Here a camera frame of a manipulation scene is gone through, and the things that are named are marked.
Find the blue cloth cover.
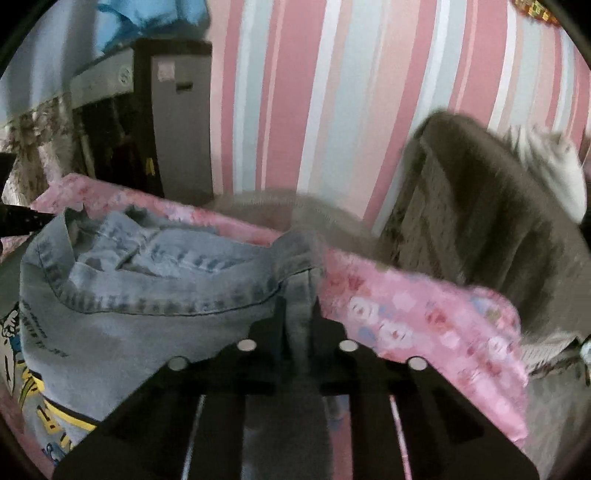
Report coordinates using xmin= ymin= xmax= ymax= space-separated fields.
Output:
xmin=94 ymin=0 xmax=211 ymax=53

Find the white patterned sofa cloth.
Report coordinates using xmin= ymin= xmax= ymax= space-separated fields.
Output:
xmin=521 ymin=331 xmax=584 ymax=377

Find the pink floral bed quilt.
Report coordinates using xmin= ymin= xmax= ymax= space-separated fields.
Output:
xmin=1 ymin=174 xmax=528 ymax=475

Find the red gold wall ornament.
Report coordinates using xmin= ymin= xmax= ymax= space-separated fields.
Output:
xmin=511 ymin=0 xmax=560 ymax=26

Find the light blue denim garment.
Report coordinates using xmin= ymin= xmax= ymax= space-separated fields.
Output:
xmin=1 ymin=207 xmax=334 ymax=479

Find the floral beige curtain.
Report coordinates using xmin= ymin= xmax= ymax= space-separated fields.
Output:
xmin=1 ymin=94 xmax=83 ymax=206

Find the white folded cloth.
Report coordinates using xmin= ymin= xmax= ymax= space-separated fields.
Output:
xmin=503 ymin=125 xmax=587 ymax=225

